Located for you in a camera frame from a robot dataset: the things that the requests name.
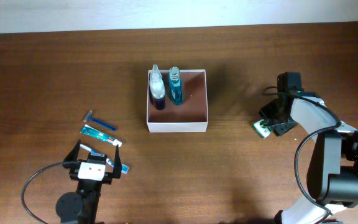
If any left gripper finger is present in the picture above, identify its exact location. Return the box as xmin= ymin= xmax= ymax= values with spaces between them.
xmin=62 ymin=139 xmax=81 ymax=168
xmin=113 ymin=146 xmax=122 ymax=179

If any blue white toothbrush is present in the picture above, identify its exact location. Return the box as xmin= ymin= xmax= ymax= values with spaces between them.
xmin=80 ymin=144 xmax=129 ymax=174

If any green white soap box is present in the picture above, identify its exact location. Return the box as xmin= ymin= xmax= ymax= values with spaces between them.
xmin=253 ymin=119 xmax=272 ymax=139

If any green white toothpaste tube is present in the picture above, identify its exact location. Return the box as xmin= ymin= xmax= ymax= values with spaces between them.
xmin=80 ymin=124 xmax=122 ymax=147

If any clear foam pump bottle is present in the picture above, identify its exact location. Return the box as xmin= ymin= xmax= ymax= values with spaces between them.
xmin=149 ymin=64 xmax=165 ymax=110

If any blue mouthwash bottle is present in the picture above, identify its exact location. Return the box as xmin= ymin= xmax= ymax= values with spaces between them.
xmin=168 ymin=67 xmax=183 ymax=105

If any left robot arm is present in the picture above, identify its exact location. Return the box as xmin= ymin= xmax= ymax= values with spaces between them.
xmin=55 ymin=141 xmax=123 ymax=223

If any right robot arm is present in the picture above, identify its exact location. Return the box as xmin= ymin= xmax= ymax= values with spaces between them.
xmin=253 ymin=72 xmax=358 ymax=224

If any blue disposable razor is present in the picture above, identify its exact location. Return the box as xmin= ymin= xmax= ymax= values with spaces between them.
xmin=83 ymin=110 xmax=117 ymax=131

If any pink open cardboard box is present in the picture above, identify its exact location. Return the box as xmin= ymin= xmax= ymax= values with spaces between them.
xmin=146 ymin=69 xmax=209 ymax=133

